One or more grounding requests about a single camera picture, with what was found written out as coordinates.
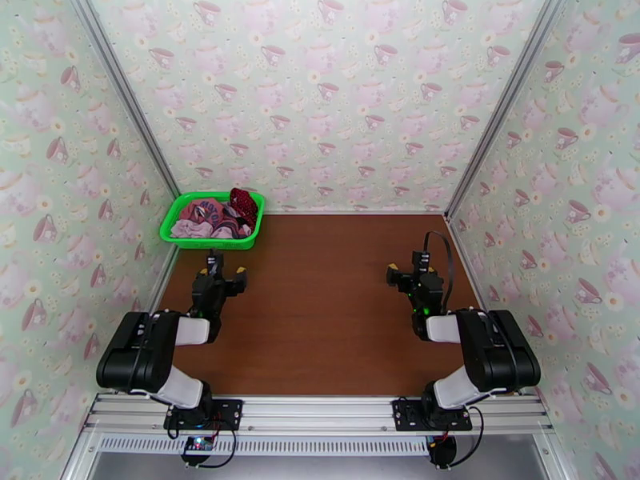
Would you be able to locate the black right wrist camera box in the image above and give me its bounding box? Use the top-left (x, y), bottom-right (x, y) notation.
top-left (410, 250), bottom-right (434, 276)

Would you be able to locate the perforated metal cable tray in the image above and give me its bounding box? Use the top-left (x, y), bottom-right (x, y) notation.
top-left (94, 435), bottom-right (432, 458)

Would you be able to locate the pink tank top dark trim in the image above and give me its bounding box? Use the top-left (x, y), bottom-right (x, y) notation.
top-left (181, 195), bottom-right (246, 230)

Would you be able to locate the lilac ribbed knit top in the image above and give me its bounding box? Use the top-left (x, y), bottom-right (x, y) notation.
top-left (170, 217), bottom-right (251, 241)

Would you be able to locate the black base power cable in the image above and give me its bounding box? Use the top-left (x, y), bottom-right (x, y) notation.
top-left (197, 427), bottom-right (239, 470)
top-left (450, 406), bottom-right (486, 469)

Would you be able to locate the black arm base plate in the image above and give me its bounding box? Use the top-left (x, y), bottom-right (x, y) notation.
top-left (163, 398), bottom-right (245, 431)
top-left (391, 397), bottom-right (474, 433)

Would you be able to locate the aluminium frame corner post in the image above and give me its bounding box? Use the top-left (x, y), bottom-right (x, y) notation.
top-left (443, 0), bottom-right (572, 223)
top-left (66, 0), bottom-right (182, 198)

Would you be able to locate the small controller circuit board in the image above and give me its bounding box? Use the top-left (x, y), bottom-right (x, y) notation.
top-left (181, 434), bottom-right (221, 468)
top-left (426, 434), bottom-right (458, 468)

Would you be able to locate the red polka dot garment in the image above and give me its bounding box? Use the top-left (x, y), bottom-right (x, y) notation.
top-left (229, 187), bottom-right (259, 229)

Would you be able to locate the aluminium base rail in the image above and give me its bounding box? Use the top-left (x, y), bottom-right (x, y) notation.
top-left (82, 393), bottom-right (554, 436)

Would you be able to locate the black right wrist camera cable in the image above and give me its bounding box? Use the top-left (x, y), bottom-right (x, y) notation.
top-left (423, 230), bottom-right (454, 316)

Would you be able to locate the green plastic laundry basket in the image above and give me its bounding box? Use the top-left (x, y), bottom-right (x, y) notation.
top-left (159, 191), bottom-right (266, 250)

